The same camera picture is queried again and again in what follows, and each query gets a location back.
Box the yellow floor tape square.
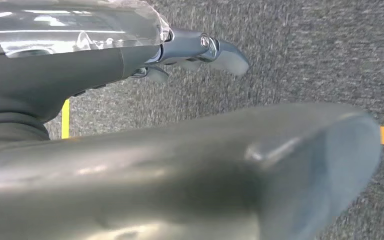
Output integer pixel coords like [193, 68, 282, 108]
[61, 98, 384, 148]

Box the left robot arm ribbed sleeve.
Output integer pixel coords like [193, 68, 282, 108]
[0, 111, 51, 144]

